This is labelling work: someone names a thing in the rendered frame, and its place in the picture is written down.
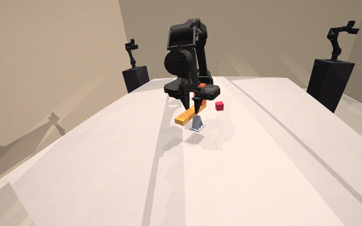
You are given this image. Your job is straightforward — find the orange bar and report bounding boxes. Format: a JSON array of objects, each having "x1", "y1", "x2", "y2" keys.
[{"x1": 174, "y1": 83, "x2": 206, "y2": 126}]

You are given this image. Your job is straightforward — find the red cube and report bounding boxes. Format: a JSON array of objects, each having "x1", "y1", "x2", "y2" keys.
[{"x1": 215, "y1": 101, "x2": 224, "y2": 111}]

